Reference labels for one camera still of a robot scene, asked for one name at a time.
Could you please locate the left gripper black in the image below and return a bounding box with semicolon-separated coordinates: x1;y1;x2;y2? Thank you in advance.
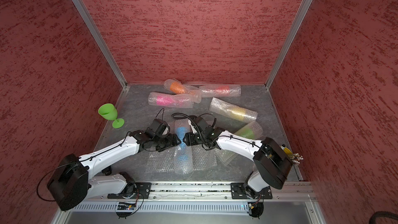
152;134;181;151

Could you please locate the blue glass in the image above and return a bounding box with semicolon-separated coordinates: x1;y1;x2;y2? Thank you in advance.
174;119;194;175

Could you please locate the clear bubble wrap sheet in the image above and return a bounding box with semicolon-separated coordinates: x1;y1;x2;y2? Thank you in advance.
145;145;217;174

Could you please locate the light green wine glass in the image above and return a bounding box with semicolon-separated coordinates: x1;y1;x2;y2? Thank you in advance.
97;103;124;129

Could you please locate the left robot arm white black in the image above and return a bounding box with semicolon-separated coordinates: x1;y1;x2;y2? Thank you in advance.
47;119;181;211

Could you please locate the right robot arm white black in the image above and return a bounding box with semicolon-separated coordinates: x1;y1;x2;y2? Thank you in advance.
183;117;293;194

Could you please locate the pink glass in bubble wrap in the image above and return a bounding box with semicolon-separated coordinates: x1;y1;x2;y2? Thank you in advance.
148;92;194;108

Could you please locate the yellow glass in bubble wrap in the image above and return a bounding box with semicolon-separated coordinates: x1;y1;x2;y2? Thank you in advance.
209;97;258;123

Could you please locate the red glass in bubble wrap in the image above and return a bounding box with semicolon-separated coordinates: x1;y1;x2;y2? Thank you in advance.
199;84;241;97

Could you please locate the orange glass in bubble wrap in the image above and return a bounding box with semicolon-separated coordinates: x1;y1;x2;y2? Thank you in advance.
163;79;202;103

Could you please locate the dark green glass in wrap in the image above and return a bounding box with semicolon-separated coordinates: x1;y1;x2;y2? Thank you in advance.
214;121;264;166

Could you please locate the left base wiring board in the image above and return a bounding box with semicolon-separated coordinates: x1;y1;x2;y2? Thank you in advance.
116;202;137;218

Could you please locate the right base wiring plug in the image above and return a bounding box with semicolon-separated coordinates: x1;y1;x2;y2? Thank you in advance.
248;203;264;218

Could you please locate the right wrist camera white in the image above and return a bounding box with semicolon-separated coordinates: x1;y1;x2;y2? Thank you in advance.
188;120;198;134

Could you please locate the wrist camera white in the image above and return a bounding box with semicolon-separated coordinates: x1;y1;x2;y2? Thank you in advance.
153;119;170;136
188;120;198;134

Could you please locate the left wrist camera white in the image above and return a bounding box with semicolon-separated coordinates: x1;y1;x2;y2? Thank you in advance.
153;119;170;136

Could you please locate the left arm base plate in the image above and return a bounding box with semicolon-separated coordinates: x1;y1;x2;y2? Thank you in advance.
107;183;152;200

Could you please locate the aluminium front rail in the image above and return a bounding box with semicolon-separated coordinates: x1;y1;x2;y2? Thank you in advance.
63;180;316;201

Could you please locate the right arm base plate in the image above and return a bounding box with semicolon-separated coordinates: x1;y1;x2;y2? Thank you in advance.
230;183;273;200

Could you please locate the white slotted cable duct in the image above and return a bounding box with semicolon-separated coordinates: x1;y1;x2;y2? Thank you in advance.
71;201;249;215

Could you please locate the left aluminium corner post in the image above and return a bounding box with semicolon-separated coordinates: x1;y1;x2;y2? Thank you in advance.
72;0;128;90

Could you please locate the aluminium corner post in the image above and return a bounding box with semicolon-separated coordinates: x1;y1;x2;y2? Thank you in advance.
265;0;313;91
72;0;128;90

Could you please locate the right aluminium corner post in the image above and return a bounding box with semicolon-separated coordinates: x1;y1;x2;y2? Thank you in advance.
265;0;313;91

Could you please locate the black hose bottom right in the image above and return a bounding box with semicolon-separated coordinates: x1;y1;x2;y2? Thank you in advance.
368;211;398;224

